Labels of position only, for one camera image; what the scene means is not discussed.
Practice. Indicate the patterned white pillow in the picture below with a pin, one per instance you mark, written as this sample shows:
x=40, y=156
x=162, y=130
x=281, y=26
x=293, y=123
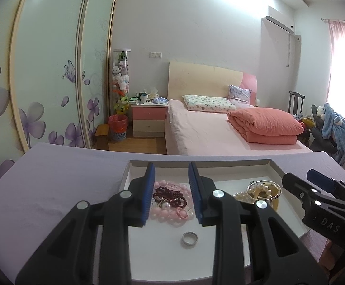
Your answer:
x=208, y=104

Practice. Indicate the blue cloth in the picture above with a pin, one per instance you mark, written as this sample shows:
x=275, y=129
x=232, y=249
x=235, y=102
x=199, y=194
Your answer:
x=160, y=101

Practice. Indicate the white plush toy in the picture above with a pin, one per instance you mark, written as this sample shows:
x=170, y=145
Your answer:
x=321, y=110

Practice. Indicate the dark wooden chair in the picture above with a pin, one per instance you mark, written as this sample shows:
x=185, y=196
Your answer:
x=297, y=101

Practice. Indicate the white mug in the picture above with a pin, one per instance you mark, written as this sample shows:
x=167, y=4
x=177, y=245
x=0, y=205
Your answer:
x=144, y=99

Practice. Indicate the white jewellery tray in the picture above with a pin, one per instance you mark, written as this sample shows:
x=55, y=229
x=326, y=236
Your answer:
x=166, y=249

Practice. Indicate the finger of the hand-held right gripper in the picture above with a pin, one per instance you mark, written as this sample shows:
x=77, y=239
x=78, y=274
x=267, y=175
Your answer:
x=297, y=185
x=320, y=180

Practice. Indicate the bed with pink sheet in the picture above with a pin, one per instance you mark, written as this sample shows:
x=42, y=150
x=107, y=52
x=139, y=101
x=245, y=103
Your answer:
x=199, y=130

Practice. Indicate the clear tube of plush toys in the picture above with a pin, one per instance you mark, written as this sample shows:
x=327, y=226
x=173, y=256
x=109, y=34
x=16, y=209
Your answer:
x=121, y=77

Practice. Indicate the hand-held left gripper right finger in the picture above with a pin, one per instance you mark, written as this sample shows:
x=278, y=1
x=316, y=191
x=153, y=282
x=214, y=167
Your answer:
x=195, y=196

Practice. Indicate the pearl pendant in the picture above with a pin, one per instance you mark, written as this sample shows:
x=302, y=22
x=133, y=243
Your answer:
x=165, y=205

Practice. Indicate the dark grey cloth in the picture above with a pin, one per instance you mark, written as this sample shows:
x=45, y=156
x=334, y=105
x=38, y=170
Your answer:
x=319, y=139

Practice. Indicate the blue plush robe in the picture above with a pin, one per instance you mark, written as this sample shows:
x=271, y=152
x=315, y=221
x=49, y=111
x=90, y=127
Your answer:
x=337, y=127

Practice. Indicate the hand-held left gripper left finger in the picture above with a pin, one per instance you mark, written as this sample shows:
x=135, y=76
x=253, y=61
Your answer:
x=148, y=193

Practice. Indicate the white air conditioner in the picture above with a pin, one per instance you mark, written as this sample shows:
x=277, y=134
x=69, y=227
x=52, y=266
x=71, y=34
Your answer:
x=279, y=20

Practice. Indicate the folded coral quilt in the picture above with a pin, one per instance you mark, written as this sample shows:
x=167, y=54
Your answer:
x=264, y=124

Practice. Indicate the pink and white nightstand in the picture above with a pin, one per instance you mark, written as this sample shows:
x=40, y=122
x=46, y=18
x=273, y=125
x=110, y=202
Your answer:
x=148, y=120

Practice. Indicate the small lilac printed pillow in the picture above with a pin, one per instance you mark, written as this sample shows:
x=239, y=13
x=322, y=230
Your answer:
x=239, y=95

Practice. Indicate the thin silver bangle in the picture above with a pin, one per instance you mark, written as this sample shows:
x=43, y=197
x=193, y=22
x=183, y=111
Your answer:
x=248, y=187

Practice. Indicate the yellow green plush toy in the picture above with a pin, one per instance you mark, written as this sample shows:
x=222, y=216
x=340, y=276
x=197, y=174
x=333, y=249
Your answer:
x=122, y=105

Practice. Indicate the small wooden stool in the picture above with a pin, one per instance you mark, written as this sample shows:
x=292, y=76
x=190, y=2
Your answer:
x=101, y=133

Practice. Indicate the bin with pink bag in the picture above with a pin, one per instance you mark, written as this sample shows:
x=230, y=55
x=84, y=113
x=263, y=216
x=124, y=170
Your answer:
x=117, y=127

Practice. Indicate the white wall outlet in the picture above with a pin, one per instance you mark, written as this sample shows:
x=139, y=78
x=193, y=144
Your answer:
x=155, y=55

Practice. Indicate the cream and pink headboard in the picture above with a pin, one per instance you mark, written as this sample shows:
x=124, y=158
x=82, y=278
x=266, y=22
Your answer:
x=202, y=78

